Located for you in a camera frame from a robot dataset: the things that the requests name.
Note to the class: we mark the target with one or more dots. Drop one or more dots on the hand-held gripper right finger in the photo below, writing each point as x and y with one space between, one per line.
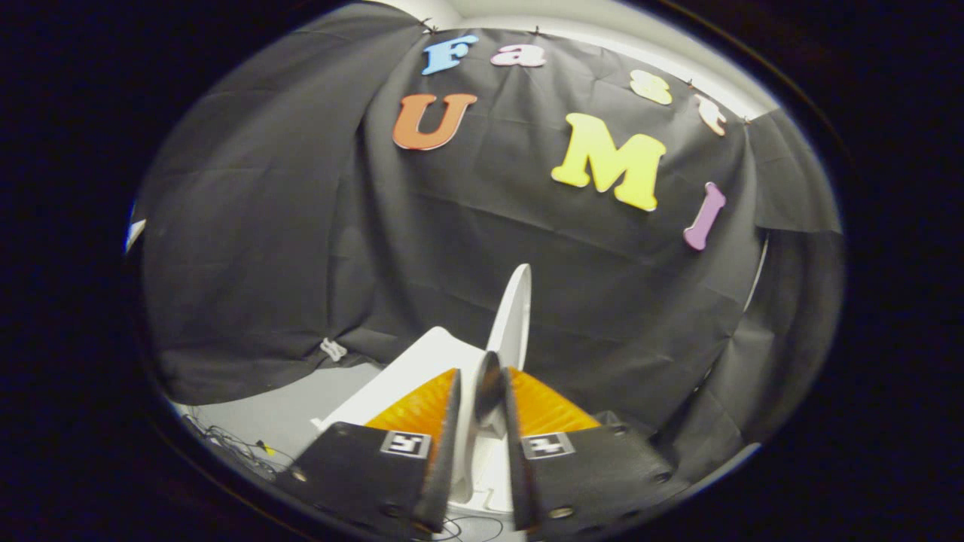
595 470

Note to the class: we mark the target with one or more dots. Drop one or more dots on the white toilet lid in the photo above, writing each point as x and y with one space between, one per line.
516 316

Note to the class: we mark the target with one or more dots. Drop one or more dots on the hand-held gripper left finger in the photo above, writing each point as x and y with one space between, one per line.
361 467

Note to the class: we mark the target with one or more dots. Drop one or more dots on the black backdrop cloth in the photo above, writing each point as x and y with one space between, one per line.
301 226

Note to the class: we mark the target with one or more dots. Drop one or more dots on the white clip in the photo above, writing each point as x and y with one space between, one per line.
333 349

